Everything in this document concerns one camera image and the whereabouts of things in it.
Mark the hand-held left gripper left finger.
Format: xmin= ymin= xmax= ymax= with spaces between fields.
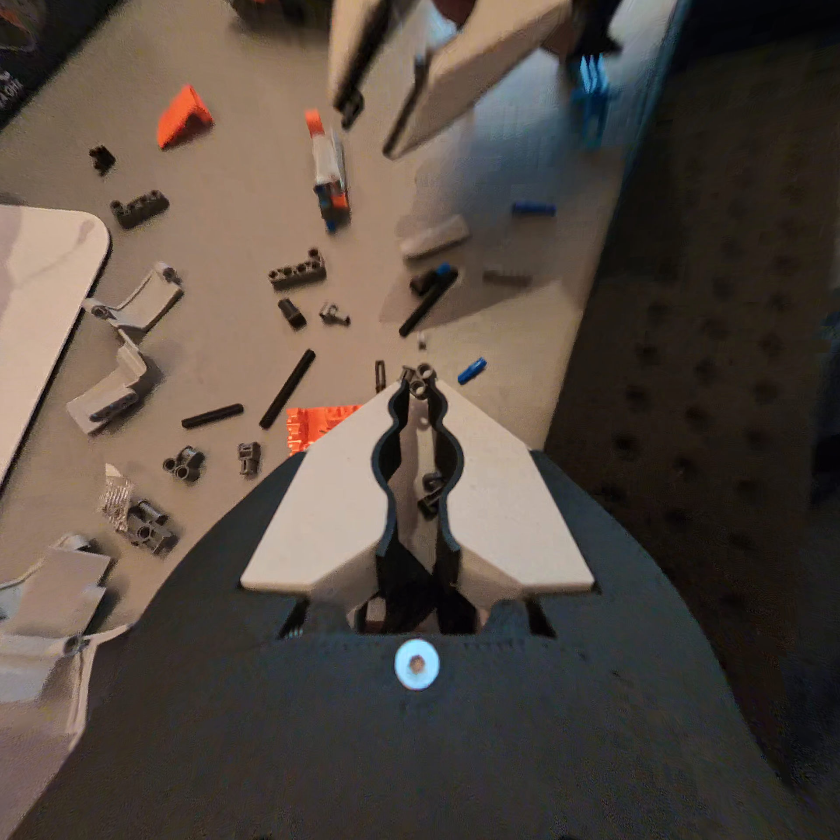
xmin=241 ymin=384 xmax=416 ymax=618

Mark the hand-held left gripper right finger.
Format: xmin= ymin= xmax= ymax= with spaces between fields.
xmin=420 ymin=384 xmax=598 ymax=628

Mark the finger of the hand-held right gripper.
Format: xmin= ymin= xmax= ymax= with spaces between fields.
xmin=327 ymin=0 xmax=395 ymax=112
xmin=384 ymin=0 xmax=576 ymax=160

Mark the light blue frame piece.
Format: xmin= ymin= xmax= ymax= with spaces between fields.
xmin=569 ymin=53 xmax=615 ymax=139

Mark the black connector with blue pin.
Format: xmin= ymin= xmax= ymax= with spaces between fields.
xmin=409 ymin=263 xmax=459 ymax=296

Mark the black orange tracked robot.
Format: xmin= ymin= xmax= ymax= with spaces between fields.
xmin=226 ymin=0 xmax=329 ymax=22

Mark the orange triangular panel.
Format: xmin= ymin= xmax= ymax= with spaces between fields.
xmin=157 ymin=86 xmax=215 ymax=148
xmin=285 ymin=406 xmax=358 ymax=454

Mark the white orange assembled part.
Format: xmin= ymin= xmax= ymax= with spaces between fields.
xmin=305 ymin=109 xmax=353 ymax=233

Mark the long black axle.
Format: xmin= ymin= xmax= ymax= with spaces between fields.
xmin=259 ymin=348 xmax=317 ymax=430

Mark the short black axle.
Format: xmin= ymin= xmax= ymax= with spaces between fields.
xmin=182 ymin=403 xmax=245 ymax=429

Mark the grey axle connector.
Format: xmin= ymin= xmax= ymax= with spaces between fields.
xmin=122 ymin=499 xmax=177 ymax=555

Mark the light grey long bar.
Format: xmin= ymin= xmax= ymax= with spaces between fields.
xmin=399 ymin=214 xmax=471 ymax=259

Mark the clear plastic piece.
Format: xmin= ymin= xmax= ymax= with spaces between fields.
xmin=96 ymin=464 xmax=136 ymax=526

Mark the dark grey bent beam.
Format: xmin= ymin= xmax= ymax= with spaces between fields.
xmin=268 ymin=250 xmax=328 ymax=291

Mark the medium black axle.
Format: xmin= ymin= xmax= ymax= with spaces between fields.
xmin=398 ymin=272 xmax=459 ymax=338

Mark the light grey curved panel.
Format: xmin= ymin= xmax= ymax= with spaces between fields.
xmin=7 ymin=545 xmax=112 ymax=637
xmin=0 ymin=617 xmax=132 ymax=736

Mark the dark grey short beam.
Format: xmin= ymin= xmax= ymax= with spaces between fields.
xmin=111 ymin=191 xmax=170 ymax=229

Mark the robot kit box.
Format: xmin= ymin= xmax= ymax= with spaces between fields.
xmin=0 ymin=0 xmax=122 ymax=128

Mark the white book stand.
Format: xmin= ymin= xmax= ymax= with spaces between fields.
xmin=0 ymin=204 xmax=112 ymax=487

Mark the light grey bracket piece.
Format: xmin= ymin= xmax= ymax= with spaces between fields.
xmin=66 ymin=335 xmax=156 ymax=435
xmin=83 ymin=263 xmax=185 ymax=332

